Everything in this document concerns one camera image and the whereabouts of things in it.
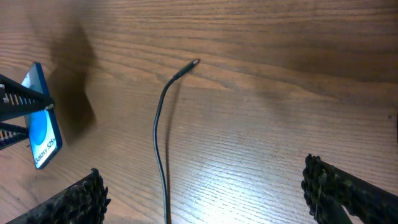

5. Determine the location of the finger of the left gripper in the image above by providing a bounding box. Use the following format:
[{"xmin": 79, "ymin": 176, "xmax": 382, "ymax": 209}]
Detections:
[
  {"xmin": 0, "ymin": 75, "xmax": 55, "ymax": 121},
  {"xmin": 0, "ymin": 123, "xmax": 29, "ymax": 150}
]

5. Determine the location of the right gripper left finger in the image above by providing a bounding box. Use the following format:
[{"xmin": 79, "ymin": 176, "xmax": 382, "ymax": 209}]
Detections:
[{"xmin": 7, "ymin": 168, "xmax": 111, "ymax": 224}]

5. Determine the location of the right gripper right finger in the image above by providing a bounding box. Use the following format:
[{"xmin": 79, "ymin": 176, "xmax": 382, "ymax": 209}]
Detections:
[{"xmin": 301, "ymin": 154, "xmax": 397, "ymax": 224}]

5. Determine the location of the blue Samsung Galaxy smartphone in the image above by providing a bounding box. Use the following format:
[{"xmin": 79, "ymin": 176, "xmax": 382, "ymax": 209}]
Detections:
[{"xmin": 21, "ymin": 62, "xmax": 63, "ymax": 169}]

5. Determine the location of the black USB charging cable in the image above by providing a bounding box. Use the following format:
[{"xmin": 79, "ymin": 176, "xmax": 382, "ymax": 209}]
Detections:
[{"xmin": 152, "ymin": 58, "xmax": 200, "ymax": 224}]

